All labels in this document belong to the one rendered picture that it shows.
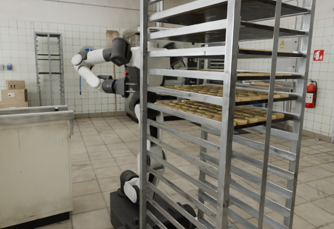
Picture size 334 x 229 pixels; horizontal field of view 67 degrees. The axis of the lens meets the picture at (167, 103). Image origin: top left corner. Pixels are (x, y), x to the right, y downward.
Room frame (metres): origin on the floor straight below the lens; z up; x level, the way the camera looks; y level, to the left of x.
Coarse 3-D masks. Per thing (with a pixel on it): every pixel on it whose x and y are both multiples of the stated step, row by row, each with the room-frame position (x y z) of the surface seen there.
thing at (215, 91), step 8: (176, 88) 1.32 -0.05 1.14; (184, 88) 1.27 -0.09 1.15; (192, 88) 1.30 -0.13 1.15; (200, 88) 1.28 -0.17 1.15; (208, 88) 1.29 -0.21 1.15; (216, 88) 1.32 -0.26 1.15; (240, 96) 0.97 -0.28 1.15; (248, 96) 1.00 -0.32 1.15; (256, 96) 0.98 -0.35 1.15; (264, 96) 1.01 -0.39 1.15; (280, 96) 1.08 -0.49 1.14; (288, 96) 1.09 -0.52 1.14
